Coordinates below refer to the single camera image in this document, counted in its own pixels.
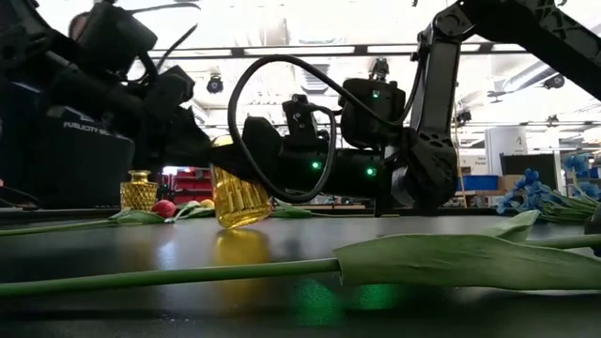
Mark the red artificial tulip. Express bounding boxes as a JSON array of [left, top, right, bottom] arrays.
[[0, 198, 179, 238]]

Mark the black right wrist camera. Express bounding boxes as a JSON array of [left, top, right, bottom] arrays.
[[339, 77, 408, 149]]

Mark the yellow artificial tulip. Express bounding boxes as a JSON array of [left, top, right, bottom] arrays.
[[171, 198, 358, 221]]

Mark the tall amber glass vase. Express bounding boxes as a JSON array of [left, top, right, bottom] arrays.
[[209, 134, 274, 230]]

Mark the blue artificial flower bunch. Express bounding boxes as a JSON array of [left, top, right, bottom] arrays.
[[496, 152, 601, 224]]

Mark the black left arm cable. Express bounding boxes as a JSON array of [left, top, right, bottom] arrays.
[[125, 1, 202, 72]]

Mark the overhead light bar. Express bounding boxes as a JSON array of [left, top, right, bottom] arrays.
[[145, 42, 528, 60]]

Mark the small amber glass vase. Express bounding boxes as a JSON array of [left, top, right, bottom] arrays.
[[119, 169, 160, 213]]

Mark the cardboard box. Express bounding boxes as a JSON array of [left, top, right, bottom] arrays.
[[498, 175, 528, 192]]

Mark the person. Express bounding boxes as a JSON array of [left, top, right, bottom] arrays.
[[0, 11, 138, 210]]

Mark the thin hanging cord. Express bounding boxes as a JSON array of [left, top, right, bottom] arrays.
[[452, 100, 467, 194]]

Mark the red tool cabinet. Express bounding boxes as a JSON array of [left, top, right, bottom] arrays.
[[161, 166, 215, 206]]

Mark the long green tulip stem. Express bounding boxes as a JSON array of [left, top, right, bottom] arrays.
[[0, 208, 601, 300]]

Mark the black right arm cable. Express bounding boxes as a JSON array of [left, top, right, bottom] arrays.
[[226, 54, 424, 205]]

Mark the blue plastic bin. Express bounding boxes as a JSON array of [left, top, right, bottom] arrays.
[[457, 175, 500, 192]]

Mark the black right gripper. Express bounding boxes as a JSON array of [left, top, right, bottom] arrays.
[[209, 93, 393, 201]]

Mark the wide dark screen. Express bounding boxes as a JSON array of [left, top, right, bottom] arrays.
[[500, 153, 560, 190]]

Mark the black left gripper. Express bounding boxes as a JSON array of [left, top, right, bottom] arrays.
[[139, 65, 214, 168]]

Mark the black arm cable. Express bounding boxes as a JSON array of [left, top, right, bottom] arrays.
[[125, 1, 202, 72], [226, 54, 424, 205]]

